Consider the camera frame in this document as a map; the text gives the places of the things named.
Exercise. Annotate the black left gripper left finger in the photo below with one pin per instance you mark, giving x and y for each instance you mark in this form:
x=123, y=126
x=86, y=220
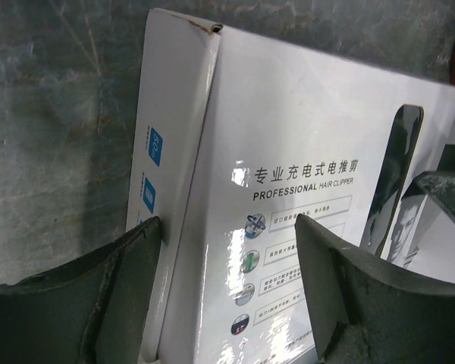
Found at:
x=90, y=310

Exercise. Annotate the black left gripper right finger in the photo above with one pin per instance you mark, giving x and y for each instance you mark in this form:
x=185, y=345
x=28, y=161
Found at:
x=363, y=309

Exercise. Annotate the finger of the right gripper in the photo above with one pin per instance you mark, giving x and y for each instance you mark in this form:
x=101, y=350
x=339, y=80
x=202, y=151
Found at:
x=439, y=185

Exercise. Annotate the white cardboard box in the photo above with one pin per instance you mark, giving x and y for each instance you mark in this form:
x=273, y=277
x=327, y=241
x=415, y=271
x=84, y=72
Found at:
x=236, y=136

